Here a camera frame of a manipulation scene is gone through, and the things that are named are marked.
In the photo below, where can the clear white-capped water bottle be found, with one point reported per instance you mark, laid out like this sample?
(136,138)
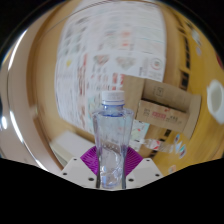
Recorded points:
(112,133)

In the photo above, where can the brown cardboard box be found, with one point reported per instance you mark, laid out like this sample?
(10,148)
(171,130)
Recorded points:
(166,106)

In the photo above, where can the white cup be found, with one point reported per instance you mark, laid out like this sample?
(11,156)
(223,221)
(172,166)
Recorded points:
(216,100)

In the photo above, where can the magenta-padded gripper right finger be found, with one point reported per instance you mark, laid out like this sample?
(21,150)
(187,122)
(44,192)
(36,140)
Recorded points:
(143,170)

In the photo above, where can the large map wall poster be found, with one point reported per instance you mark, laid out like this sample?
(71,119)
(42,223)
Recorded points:
(100,50)

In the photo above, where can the small round sticker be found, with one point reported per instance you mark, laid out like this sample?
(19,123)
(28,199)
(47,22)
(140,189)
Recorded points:
(172,169)

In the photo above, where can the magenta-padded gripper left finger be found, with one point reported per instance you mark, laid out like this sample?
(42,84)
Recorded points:
(78,170)

